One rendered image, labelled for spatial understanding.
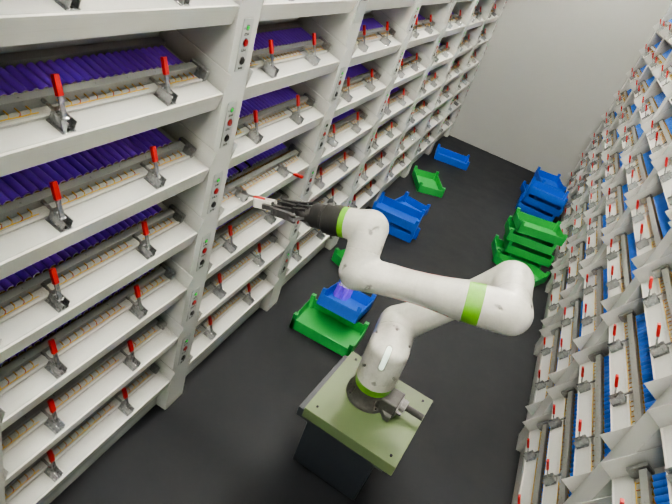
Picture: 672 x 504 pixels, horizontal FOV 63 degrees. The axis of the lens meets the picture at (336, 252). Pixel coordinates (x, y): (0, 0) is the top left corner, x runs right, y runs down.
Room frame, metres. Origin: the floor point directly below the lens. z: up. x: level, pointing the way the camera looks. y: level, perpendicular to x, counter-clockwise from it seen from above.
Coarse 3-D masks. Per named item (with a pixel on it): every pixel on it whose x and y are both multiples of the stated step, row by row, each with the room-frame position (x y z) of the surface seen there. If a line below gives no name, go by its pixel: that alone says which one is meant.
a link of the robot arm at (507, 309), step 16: (480, 288) 1.25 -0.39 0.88; (496, 288) 1.26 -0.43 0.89; (512, 288) 1.28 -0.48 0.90; (464, 304) 1.22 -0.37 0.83; (480, 304) 1.21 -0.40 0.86; (496, 304) 1.21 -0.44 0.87; (512, 304) 1.21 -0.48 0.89; (528, 304) 1.23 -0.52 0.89; (464, 320) 1.21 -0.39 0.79; (480, 320) 1.20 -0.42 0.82; (496, 320) 1.19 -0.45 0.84; (512, 320) 1.19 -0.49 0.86; (528, 320) 1.20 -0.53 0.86
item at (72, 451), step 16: (160, 368) 1.24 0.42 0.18; (128, 384) 1.13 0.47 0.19; (144, 384) 1.18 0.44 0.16; (160, 384) 1.20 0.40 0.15; (112, 400) 1.07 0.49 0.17; (128, 400) 1.10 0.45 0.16; (144, 400) 1.13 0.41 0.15; (96, 416) 1.00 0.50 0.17; (112, 416) 1.03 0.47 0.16; (128, 416) 1.05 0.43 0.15; (80, 432) 0.94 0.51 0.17; (96, 432) 0.96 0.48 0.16; (112, 432) 0.99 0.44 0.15; (64, 448) 0.88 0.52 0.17; (80, 448) 0.90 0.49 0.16; (96, 448) 0.92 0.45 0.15; (32, 464) 0.79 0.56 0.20; (48, 464) 0.81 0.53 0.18; (64, 464) 0.84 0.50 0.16; (80, 464) 0.87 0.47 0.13; (16, 480) 0.75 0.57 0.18; (32, 480) 0.77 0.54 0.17; (48, 480) 0.79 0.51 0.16; (64, 480) 0.83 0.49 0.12; (16, 496) 0.72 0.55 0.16; (32, 496) 0.74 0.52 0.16
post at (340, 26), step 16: (320, 16) 1.94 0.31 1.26; (336, 16) 1.93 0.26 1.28; (352, 16) 1.92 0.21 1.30; (336, 32) 1.93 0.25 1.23; (352, 32) 1.95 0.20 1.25; (352, 48) 1.99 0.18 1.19; (320, 80) 1.93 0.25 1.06; (336, 80) 1.93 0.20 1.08; (320, 128) 1.92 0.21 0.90; (304, 144) 1.93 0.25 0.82; (304, 176) 1.92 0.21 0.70; (288, 224) 1.92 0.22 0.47; (272, 272) 1.92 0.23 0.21; (272, 304) 1.96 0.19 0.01
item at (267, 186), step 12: (288, 144) 1.94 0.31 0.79; (300, 144) 1.93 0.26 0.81; (276, 156) 1.83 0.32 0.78; (300, 156) 1.92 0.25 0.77; (312, 156) 1.91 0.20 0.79; (252, 168) 1.67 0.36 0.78; (288, 168) 1.80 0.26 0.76; (300, 168) 1.85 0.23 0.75; (228, 180) 1.53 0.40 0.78; (264, 180) 1.65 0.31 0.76; (276, 180) 1.69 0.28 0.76; (288, 180) 1.77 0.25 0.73; (252, 192) 1.55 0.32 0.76; (264, 192) 1.59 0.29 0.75; (228, 204) 1.42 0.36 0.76; (240, 204) 1.45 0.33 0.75; (252, 204) 1.54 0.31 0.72; (228, 216) 1.39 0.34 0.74
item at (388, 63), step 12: (420, 0) 2.65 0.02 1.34; (384, 12) 2.62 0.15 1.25; (396, 12) 2.61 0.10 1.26; (408, 12) 2.60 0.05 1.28; (408, 24) 2.59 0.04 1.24; (408, 36) 2.66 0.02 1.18; (372, 60) 2.62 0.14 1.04; (384, 60) 2.61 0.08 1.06; (396, 60) 2.60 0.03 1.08; (396, 72) 2.67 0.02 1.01; (384, 96) 2.61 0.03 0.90; (372, 108) 2.60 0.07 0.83; (384, 108) 2.68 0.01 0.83; (372, 132) 2.62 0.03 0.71; (360, 144) 2.60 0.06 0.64; (348, 180) 2.60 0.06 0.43; (336, 240) 2.65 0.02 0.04
